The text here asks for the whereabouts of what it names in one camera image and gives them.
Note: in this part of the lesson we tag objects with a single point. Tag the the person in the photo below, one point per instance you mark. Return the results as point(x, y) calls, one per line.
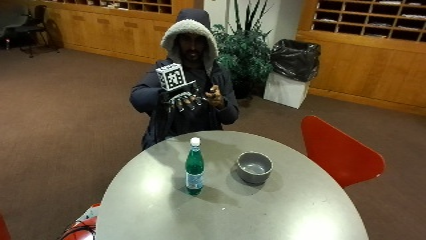
point(195, 113)

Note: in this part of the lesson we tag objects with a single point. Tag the white marker cube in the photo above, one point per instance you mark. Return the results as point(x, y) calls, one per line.
point(171, 76)

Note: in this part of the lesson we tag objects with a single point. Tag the green potted plant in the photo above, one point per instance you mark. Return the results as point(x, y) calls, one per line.
point(244, 56)

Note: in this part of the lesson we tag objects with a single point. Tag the green plastic bottle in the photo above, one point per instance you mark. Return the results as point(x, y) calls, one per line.
point(195, 166)

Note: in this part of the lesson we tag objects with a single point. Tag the grey bowl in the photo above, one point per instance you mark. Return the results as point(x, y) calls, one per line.
point(253, 167)

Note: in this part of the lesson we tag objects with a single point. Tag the white bin with black bag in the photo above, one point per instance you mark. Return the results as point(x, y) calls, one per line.
point(293, 70)

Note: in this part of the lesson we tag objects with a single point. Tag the wooden pigeonhole cabinet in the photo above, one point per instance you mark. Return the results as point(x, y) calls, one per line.
point(368, 46)
point(115, 23)

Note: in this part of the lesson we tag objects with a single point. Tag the red chair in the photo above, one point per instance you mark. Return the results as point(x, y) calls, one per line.
point(337, 153)
point(3, 230)

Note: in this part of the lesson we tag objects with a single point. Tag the black chair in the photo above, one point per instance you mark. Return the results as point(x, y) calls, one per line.
point(35, 26)

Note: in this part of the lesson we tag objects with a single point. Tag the red and white bag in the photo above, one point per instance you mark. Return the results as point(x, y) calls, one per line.
point(82, 225)

